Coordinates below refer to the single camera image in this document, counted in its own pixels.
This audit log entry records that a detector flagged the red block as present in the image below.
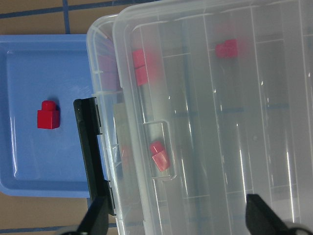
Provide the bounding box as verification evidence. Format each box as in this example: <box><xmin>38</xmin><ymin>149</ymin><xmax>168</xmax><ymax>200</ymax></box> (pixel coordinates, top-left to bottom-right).
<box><xmin>149</xmin><ymin>141</ymin><xmax>170</xmax><ymax>171</ymax></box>
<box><xmin>215</xmin><ymin>39</ymin><xmax>238</xmax><ymax>58</ymax></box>
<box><xmin>132</xmin><ymin>48</ymin><xmax>157</xmax><ymax>86</ymax></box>
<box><xmin>37</xmin><ymin>100</ymin><xmax>60</xmax><ymax>130</ymax></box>

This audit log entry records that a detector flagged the blue plastic tray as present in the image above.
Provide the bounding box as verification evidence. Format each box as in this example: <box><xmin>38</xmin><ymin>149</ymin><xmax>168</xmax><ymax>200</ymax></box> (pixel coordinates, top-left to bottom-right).
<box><xmin>0</xmin><ymin>34</ymin><xmax>93</xmax><ymax>198</ymax></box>

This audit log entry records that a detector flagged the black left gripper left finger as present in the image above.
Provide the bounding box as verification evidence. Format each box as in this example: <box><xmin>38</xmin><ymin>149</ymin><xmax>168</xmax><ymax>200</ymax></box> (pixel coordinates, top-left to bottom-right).
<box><xmin>76</xmin><ymin>197</ymin><xmax>109</xmax><ymax>233</ymax></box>

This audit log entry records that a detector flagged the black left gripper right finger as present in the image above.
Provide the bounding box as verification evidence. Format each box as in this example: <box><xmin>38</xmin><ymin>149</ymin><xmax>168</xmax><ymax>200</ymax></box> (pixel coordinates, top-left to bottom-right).
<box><xmin>246</xmin><ymin>194</ymin><xmax>293</xmax><ymax>235</ymax></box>

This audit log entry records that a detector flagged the clear plastic box lid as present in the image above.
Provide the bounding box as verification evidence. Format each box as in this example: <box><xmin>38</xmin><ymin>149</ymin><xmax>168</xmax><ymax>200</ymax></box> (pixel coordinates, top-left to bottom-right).
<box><xmin>113</xmin><ymin>0</ymin><xmax>313</xmax><ymax>235</ymax></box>

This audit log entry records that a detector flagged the clear plastic storage box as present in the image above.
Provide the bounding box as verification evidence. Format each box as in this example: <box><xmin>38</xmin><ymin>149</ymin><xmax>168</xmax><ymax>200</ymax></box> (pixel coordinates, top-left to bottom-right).
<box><xmin>87</xmin><ymin>14</ymin><xmax>140</xmax><ymax>235</ymax></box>

